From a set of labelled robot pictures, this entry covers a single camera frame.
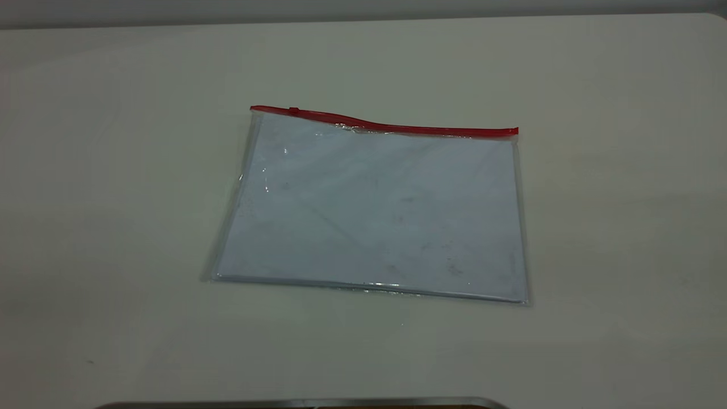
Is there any clear plastic zip bag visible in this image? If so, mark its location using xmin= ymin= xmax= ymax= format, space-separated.
xmin=202 ymin=105 xmax=532 ymax=307

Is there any grey metal bar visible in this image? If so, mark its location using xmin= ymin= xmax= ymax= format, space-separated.
xmin=94 ymin=397 xmax=509 ymax=409

